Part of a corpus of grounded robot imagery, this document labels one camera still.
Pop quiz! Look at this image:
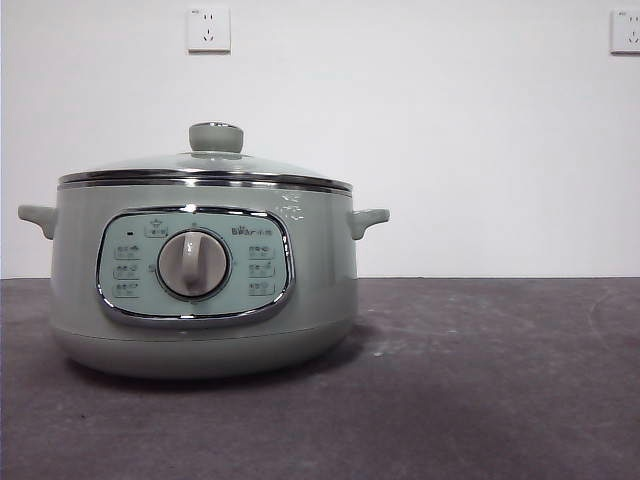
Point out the glass lid with green knob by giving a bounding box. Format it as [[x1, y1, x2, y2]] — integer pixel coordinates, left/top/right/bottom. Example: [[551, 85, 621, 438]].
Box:
[[56, 120, 354, 196]]

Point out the sage green electric cooking pot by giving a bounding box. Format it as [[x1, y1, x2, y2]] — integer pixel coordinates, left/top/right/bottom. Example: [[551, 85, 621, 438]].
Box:
[[17, 180, 391, 379]]

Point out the white wall socket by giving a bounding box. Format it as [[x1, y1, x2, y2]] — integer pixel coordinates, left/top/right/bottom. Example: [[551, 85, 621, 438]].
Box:
[[609, 8, 640, 56], [187, 6, 232, 55]]

